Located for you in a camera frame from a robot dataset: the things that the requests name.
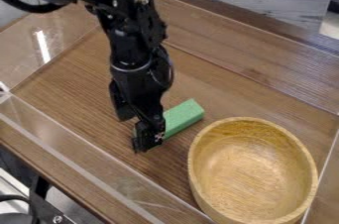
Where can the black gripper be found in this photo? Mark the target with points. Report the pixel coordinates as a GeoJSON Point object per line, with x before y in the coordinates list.
{"type": "Point", "coordinates": [136, 89]}

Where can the green rectangular block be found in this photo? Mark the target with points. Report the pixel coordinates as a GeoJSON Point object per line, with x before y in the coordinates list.
{"type": "Point", "coordinates": [179, 117]}

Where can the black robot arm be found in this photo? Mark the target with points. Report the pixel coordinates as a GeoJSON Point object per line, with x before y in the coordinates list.
{"type": "Point", "coordinates": [132, 26]}

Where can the brown wooden bowl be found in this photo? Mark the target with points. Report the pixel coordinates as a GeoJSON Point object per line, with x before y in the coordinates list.
{"type": "Point", "coordinates": [252, 174]}

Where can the clear acrylic tray wall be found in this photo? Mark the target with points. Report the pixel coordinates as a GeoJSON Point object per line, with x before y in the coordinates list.
{"type": "Point", "coordinates": [58, 127]}

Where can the black table leg bracket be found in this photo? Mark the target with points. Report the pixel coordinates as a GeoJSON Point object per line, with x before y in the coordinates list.
{"type": "Point", "coordinates": [48, 214]}

